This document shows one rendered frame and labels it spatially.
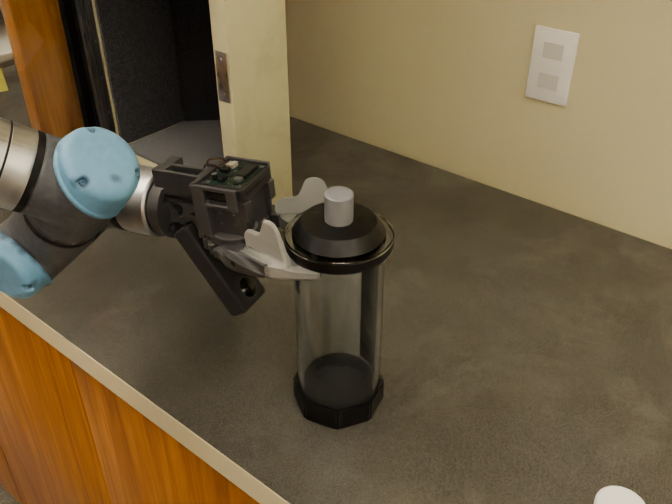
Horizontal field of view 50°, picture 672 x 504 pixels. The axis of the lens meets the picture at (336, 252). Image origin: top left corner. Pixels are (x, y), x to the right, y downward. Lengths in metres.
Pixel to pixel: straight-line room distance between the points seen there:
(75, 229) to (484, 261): 0.61
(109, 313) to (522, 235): 0.62
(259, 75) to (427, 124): 0.42
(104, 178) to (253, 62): 0.41
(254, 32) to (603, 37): 0.50
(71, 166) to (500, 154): 0.82
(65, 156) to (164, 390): 0.34
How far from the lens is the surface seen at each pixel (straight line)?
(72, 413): 1.23
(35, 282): 0.76
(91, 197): 0.64
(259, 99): 1.03
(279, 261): 0.68
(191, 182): 0.74
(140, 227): 0.79
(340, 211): 0.67
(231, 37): 0.97
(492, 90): 1.25
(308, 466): 0.78
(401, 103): 1.36
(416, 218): 1.16
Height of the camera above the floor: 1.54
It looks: 34 degrees down
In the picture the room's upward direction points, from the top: straight up
